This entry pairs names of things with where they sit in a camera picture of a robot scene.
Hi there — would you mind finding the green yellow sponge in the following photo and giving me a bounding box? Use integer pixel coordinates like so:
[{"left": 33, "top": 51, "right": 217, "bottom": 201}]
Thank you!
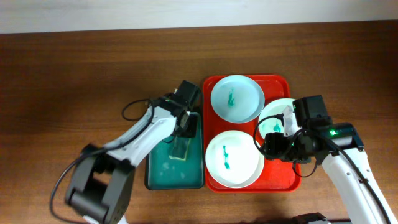
[{"left": 169, "top": 137, "right": 191, "bottom": 161}]

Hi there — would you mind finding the white plate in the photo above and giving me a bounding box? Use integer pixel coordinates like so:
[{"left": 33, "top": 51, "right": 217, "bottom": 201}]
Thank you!
[
  {"left": 258, "top": 98, "right": 294, "bottom": 138},
  {"left": 210, "top": 75, "right": 265, "bottom": 124},
  {"left": 205, "top": 130, "right": 264, "bottom": 189}
]

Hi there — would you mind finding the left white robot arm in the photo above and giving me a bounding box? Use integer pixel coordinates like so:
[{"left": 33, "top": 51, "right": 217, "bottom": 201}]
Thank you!
[{"left": 65, "top": 80, "right": 201, "bottom": 223}]

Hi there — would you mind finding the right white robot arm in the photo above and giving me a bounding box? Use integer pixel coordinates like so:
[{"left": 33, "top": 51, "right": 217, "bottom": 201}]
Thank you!
[{"left": 255, "top": 95, "right": 397, "bottom": 223}]

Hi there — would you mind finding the red plastic tray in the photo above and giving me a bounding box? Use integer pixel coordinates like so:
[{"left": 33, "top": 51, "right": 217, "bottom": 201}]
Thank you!
[{"left": 202, "top": 75, "right": 302, "bottom": 194}]

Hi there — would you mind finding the dark green water tray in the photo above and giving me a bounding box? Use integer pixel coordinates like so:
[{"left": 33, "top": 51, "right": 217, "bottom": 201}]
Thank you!
[{"left": 144, "top": 112, "right": 205, "bottom": 190}]

